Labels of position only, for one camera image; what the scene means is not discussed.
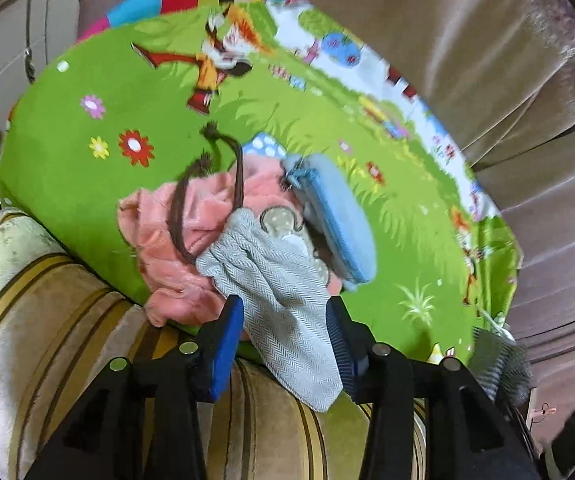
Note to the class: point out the blue fleece pouch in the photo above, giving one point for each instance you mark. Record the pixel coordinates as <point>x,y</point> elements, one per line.
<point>337,210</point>

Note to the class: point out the black white houndstooth pouch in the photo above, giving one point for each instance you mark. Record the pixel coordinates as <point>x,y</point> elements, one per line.
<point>502,365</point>

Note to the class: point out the green cartoon printed bedsheet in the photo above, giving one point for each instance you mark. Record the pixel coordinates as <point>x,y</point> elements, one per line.
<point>92,185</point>

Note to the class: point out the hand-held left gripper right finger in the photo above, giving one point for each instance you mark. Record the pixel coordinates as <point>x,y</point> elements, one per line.
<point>340,342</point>

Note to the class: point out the grey herringbone pouch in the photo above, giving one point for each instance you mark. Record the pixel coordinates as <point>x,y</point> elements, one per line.
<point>287,310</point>

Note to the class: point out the striped velvet cushion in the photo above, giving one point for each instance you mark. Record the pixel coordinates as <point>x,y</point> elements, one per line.
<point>42,335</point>

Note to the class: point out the white ornate nightstand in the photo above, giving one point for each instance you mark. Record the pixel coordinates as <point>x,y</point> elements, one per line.
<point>2,35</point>

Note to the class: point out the beige curtain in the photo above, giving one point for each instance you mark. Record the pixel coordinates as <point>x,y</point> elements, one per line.
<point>467,35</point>

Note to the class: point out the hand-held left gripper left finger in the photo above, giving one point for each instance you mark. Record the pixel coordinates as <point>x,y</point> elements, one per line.
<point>220,345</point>

